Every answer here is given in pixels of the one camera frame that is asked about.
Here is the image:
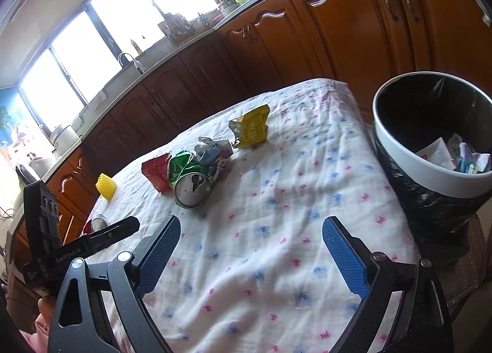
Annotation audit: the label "clear crumpled plastic wrapper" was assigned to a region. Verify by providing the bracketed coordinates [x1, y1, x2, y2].
[192, 137, 233, 180]

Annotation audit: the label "crushed green drink can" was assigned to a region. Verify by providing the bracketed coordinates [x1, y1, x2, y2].
[169, 149, 214, 209]

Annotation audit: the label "white floral tablecloth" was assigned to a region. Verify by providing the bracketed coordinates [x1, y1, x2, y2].
[82, 78, 419, 353]

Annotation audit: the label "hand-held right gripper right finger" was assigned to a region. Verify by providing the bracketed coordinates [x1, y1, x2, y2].
[322, 216, 450, 353]

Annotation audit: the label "white countertop appliance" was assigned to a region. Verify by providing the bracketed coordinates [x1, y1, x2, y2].
[50, 124, 81, 154]

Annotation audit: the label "black bin with white rim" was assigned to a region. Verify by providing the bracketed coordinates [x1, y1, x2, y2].
[372, 72, 492, 247]

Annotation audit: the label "yellow foam fruit net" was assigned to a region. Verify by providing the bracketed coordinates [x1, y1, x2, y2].
[95, 173, 117, 199]

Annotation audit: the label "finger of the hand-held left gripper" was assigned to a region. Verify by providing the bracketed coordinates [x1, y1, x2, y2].
[81, 216, 141, 257]

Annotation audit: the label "grey kitchen countertop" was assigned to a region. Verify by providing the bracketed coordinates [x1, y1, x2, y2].
[8, 0, 385, 223]

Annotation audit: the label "kitchen window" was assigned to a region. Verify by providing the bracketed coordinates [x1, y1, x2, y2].
[19, 0, 216, 131]

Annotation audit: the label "yellow crumpled snack wrapper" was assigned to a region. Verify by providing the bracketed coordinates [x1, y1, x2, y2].
[228, 104, 270, 149]

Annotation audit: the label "red crumpled snack wrapper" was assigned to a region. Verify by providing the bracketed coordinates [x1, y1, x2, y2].
[141, 152, 172, 193]

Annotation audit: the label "utensil rack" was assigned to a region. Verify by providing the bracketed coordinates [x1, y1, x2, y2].
[157, 13, 198, 46]

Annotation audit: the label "crushed red drink can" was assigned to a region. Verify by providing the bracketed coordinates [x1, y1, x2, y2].
[82, 215, 108, 236]

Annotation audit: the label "wooden lower cabinets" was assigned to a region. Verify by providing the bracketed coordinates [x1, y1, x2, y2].
[11, 0, 492, 246]

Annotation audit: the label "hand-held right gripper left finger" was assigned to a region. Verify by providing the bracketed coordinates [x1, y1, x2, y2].
[48, 215, 181, 353]

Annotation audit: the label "sink faucet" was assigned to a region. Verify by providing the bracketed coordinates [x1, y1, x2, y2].
[117, 52, 145, 74]

